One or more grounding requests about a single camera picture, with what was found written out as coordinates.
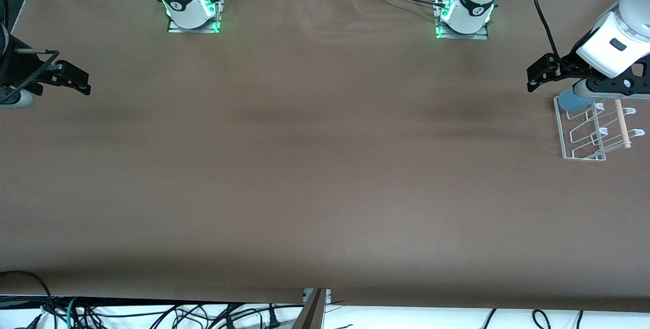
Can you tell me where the white wire cup rack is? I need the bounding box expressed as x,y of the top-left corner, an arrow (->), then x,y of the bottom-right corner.
553,93 -> 646,162

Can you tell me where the black looped floor cable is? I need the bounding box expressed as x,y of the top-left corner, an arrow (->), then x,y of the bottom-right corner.
0,270 -> 57,329

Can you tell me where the brown table cover sheet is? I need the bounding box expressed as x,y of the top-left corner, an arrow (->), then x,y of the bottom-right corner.
0,0 -> 650,313

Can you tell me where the wooden strut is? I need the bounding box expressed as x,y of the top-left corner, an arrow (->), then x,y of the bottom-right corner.
292,288 -> 328,329

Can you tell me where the blue plastic cup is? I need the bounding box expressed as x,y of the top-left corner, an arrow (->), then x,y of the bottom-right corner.
558,89 -> 591,114

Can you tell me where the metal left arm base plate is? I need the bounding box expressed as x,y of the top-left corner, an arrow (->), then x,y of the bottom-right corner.
434,0 -> 490,41

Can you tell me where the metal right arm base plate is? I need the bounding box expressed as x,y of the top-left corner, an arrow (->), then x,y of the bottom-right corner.
167,0 -> 222,34

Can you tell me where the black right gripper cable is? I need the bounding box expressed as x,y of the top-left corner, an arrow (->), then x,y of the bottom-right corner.
0,49 -> 60,104

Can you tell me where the metal table edge bracket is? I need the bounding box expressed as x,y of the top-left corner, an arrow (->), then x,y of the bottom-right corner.
303,288 -> 333,305

